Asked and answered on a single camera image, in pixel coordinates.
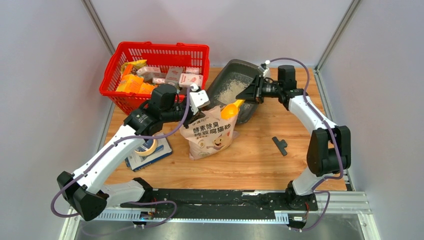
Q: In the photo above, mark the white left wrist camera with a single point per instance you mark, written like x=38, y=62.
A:
x=198, y=98

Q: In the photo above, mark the grey sponge pack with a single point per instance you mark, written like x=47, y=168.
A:
x=173, y=76

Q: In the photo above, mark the pink cat litter bag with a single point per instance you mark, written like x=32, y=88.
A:
x=210, y=134

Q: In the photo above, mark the pink white sponge pack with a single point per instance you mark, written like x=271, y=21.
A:
x=192, y=70

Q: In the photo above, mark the blue white box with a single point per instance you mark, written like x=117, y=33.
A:
x=136, y=162

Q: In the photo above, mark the black bag clip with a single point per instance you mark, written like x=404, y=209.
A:
x=281, y=145

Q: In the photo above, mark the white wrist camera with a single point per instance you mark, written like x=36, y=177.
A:
x=264, y=69
x=198, y=98

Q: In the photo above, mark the masking tape roll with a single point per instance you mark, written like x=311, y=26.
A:
x=147, y=148

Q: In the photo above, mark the white litter granules pile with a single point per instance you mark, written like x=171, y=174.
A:
x=229, y=92

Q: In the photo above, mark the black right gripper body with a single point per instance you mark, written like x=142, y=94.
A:
x=258, y=96

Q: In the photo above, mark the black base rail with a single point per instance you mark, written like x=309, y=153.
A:
x=224, y=204

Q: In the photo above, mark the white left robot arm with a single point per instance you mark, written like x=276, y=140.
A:
x=157, y=118

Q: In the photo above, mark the red plastic shopping basket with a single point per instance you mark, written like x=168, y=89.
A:
x=163, y=56

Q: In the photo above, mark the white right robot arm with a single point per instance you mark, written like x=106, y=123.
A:
x=329, y=150

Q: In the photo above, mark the yellow snack packet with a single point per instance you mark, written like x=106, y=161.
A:
x=132, y=67

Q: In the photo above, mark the orange box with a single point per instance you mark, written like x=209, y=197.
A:
x=130, y=83

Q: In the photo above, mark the dark grey litter tray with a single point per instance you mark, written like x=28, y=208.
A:
x=235, y=77

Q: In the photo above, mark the yellow plastic scoop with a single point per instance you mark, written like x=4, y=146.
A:
x=231, y=110

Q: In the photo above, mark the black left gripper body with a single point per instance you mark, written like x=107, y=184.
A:
x=190, y=117

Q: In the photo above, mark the white Kamenoko sponge pack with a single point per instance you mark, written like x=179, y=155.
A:
x=187, y=79

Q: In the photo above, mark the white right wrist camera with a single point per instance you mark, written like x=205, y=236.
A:
x=264, y=69

